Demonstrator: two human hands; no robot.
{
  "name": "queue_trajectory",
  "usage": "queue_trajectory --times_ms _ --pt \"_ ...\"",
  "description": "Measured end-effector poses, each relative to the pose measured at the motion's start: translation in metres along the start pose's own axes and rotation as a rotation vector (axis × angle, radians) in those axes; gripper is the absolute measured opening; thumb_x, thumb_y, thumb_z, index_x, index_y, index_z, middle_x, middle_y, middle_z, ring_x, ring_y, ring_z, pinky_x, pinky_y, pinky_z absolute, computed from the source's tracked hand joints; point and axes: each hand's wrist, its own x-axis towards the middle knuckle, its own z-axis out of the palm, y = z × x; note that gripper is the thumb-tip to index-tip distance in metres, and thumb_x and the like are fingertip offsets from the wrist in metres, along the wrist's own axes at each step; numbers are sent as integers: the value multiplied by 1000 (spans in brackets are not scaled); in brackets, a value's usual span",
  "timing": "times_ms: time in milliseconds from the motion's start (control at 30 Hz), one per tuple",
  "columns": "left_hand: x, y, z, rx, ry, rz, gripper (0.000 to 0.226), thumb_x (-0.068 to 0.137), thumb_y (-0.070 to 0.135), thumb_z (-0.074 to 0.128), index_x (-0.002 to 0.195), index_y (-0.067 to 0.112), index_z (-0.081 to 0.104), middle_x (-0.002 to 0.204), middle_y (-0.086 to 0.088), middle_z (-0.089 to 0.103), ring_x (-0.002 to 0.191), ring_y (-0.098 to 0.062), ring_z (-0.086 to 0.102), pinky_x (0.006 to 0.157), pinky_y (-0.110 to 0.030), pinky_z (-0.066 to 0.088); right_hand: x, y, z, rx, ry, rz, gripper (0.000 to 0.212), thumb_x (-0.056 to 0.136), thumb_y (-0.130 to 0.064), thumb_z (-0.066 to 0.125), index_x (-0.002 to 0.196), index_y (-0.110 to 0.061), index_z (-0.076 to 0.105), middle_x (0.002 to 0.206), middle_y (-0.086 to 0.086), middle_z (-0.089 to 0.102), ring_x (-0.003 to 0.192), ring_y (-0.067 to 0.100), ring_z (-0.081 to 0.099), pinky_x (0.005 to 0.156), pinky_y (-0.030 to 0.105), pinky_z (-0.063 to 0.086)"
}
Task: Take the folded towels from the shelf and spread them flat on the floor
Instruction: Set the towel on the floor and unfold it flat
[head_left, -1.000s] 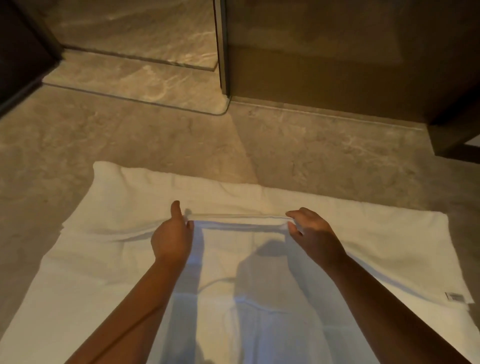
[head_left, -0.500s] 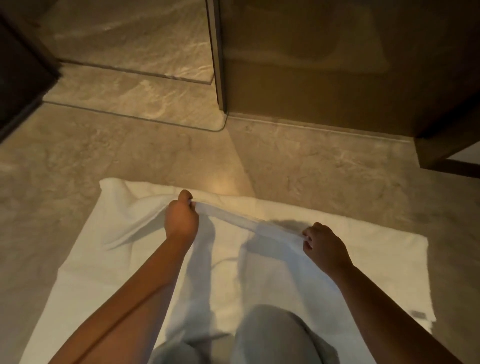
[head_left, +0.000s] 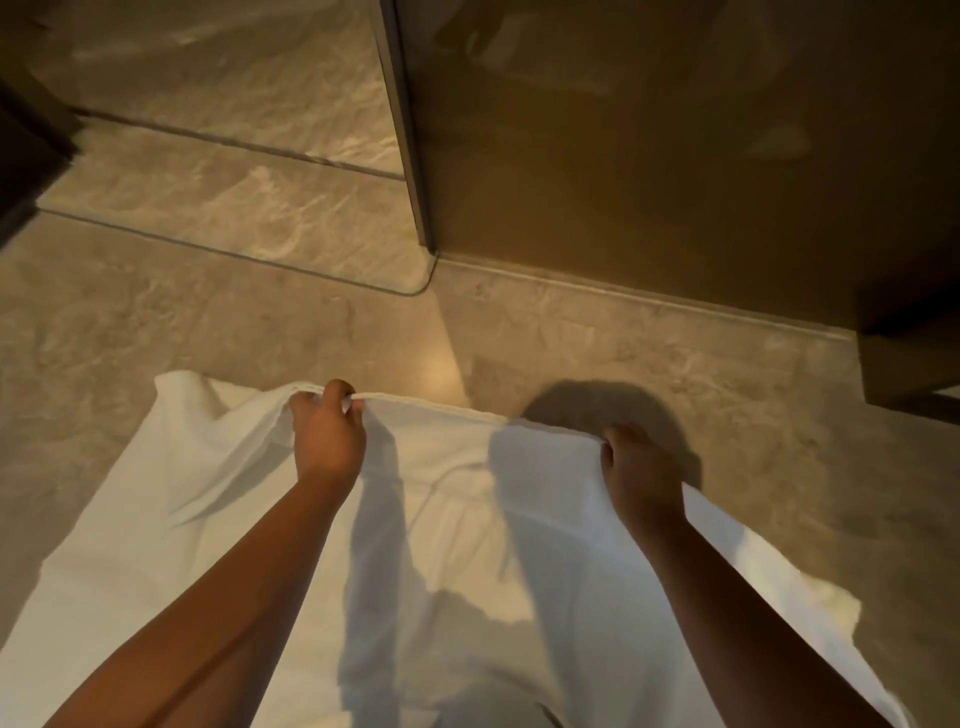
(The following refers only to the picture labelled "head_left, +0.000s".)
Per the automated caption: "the dark brown door frame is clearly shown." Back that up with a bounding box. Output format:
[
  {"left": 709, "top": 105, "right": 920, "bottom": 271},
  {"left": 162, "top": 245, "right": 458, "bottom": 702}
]
[{"left": 854, "top": 284, "right": 960, "bottom": 425}]

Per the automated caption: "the white towel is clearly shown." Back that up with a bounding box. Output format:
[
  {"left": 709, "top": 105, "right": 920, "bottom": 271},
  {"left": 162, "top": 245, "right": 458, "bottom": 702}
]
[{"left": 0, "top": 371, "right": 913, "bottom": 728}]

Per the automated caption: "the person's right forearm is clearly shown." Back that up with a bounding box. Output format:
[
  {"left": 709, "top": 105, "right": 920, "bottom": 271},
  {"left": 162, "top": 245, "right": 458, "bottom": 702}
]
[{"left": 637, "top": 517, "right": 894, "bottom": 728}]

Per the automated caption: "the person's left forearm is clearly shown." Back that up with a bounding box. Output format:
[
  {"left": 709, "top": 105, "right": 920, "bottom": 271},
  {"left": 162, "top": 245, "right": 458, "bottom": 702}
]
[{"left": 44, "top": 476, "right": 361, "bottom": 728}]

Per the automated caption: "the person's left hand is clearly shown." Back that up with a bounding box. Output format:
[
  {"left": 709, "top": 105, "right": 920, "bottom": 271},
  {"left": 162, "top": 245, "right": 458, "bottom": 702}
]
[{"left": 288, "top": 378, "right": 367, "bottom": 489}]

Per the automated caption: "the dark glass door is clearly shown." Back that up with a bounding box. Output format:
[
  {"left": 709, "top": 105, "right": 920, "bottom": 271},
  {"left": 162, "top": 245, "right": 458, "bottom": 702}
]
[{"left": 0, "top": 0, "right": 84, "bottom": 249}]

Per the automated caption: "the person's right hand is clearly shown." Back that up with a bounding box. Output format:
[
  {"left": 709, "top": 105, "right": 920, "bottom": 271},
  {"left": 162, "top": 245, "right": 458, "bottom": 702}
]
[{"left": 599, "top": 422, "right": 688, "bottom": 526}]

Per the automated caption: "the brown door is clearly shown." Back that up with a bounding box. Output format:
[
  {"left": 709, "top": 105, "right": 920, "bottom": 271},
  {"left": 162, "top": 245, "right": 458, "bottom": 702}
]
[{"left": 378, "top": 0, "right": 960, "bottom": 331}]

